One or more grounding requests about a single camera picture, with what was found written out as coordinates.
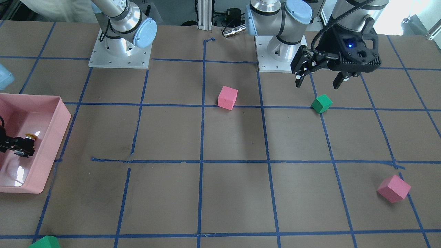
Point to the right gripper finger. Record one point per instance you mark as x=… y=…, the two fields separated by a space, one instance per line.
x=21 y=150
x=16 y=141

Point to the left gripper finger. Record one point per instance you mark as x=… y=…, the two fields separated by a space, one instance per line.
x=339 y=79
x=306 y=62

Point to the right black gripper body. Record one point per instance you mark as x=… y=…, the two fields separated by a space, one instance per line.
x=15 y=144

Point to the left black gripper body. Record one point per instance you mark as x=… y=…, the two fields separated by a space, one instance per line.
x=330 y=44

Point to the yellow push button switch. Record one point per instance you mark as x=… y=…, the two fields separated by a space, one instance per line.
x=31 y=139

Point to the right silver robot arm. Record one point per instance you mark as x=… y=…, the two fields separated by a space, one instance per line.
x=51 y=58

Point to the green foam cube far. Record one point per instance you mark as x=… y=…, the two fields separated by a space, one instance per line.
x=321 y=104

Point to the pink plastic bin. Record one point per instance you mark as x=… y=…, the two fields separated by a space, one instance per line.
x=32 y=129

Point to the silver metal cylinder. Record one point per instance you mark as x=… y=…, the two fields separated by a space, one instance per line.
x=234 y=31

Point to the black power adapter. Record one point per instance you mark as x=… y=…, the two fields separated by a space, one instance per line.
x=233 y=14

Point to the pink foam cube centre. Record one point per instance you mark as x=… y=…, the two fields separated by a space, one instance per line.
x=227 y=98

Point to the pink foam cube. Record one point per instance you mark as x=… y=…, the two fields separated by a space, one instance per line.
x=227 y=98
x=394 y=189

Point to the green foam cube corner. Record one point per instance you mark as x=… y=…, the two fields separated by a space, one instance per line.
x=46 y=242

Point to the pink foam cube near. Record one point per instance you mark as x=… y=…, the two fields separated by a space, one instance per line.
x=394 y=189

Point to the person in white coat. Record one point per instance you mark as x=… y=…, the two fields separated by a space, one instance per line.
x=63 y=10

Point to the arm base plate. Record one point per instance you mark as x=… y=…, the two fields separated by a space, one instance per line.
x=118 y=54
x=275 y=56

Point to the aluminium frame post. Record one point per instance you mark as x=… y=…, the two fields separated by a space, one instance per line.
x=204 y=15

